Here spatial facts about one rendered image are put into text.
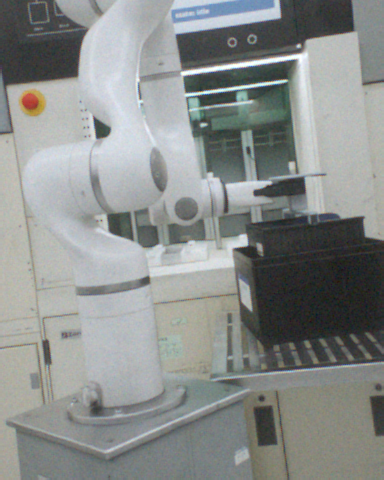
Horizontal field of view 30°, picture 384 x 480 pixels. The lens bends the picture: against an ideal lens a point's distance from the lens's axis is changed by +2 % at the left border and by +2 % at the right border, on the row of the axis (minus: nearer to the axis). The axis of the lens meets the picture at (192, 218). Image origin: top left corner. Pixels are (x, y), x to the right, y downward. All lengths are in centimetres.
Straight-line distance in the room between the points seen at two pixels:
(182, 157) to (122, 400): 51
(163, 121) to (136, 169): 40
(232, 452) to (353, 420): 81
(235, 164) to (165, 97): 130
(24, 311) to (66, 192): 86
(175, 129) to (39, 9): 62
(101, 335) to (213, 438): 23
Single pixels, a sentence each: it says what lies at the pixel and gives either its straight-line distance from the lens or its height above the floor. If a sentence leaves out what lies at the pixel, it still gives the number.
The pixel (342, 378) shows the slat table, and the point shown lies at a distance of 125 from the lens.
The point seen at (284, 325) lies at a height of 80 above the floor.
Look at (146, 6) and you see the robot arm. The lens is 127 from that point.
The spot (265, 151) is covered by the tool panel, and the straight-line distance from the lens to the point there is 271.
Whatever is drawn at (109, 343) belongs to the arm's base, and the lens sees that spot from 110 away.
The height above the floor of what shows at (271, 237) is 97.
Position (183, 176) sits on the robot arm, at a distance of 137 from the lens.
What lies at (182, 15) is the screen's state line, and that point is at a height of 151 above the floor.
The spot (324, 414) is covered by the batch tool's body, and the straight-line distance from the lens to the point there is 192.
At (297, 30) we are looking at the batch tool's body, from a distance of 185.
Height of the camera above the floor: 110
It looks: 3 degrees down
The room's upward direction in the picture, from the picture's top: 7 degrees counter-clockwise
